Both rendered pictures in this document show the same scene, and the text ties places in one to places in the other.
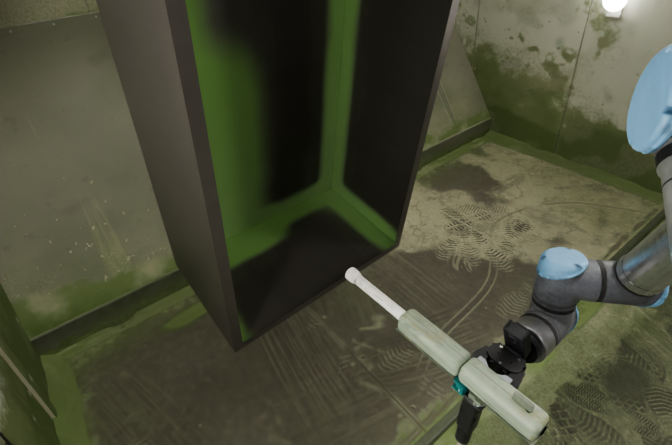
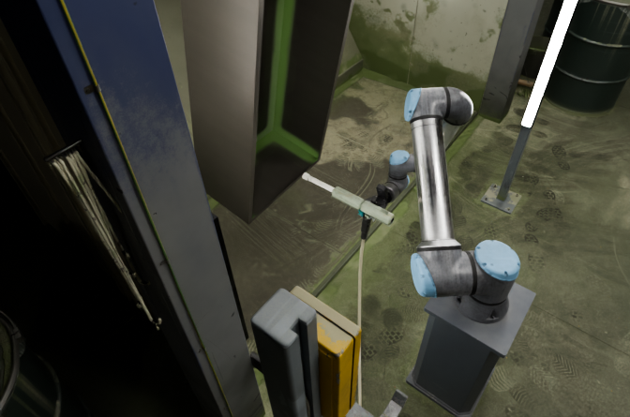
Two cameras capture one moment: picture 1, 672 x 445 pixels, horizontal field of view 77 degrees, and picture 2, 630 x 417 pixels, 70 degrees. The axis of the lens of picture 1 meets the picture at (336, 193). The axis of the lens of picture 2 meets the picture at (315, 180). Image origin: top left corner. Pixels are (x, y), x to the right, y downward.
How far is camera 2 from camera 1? 1.16 m
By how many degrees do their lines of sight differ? 15
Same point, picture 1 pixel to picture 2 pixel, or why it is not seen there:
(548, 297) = (395, 172)
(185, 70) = (255, 103)
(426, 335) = (345, 195)
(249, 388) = (242, 254)
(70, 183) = not seen: hidden behind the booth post
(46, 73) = not seen: hidden behind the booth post
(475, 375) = (367, 206)
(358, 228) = (294, 153)
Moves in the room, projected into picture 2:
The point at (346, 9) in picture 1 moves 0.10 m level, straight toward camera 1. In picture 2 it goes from (282, 34) to (286, 43)
